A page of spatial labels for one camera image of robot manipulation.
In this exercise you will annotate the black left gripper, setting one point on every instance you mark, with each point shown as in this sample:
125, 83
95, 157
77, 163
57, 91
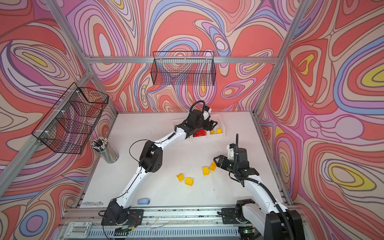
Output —
209, 125

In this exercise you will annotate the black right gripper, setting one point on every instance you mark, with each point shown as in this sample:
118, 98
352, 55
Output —
222, 161

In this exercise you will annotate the red arch lego piece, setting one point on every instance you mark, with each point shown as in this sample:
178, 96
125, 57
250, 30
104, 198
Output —
200, 133

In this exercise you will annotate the yellow long lego brick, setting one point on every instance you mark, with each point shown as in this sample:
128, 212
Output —
213, 166

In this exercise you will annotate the yellow lego brick front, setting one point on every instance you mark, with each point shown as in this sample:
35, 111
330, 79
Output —
189, 181

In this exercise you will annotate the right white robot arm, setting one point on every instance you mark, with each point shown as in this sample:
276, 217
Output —
271, 218

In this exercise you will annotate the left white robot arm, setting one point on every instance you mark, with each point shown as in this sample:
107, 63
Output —
151, 160

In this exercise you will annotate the middle translucent plastic bin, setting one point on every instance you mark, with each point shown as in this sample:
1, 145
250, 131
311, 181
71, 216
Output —
200, 138

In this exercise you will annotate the translucent plastic bin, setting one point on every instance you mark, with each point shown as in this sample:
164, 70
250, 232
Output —
200, 138
217, 118
177, 122

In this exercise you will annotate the left translucent plastic bin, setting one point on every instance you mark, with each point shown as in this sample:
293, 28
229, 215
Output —
177, 122

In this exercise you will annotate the right translucent plastic bin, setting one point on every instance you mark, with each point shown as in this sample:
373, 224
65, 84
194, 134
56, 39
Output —
217, 118

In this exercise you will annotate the metal cup of pens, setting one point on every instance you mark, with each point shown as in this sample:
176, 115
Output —
105, 150

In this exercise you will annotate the blue eraser block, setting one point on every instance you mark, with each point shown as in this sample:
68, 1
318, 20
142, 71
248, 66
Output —
143, 201

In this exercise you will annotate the clear plastic bag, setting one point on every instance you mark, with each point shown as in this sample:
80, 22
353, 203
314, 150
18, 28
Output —
91, 204

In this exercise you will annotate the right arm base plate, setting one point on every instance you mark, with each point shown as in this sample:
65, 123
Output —
231, 216

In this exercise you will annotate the back black wire basket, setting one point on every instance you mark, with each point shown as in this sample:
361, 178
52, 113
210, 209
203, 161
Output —
183, 68

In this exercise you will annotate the black wire basket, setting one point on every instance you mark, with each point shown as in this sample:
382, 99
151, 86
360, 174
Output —
70, 125
183, 68

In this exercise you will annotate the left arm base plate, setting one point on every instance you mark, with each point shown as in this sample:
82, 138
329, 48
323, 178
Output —
130, 218

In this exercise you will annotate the left black wire basket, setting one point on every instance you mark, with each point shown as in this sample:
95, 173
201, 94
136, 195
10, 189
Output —
70, 125

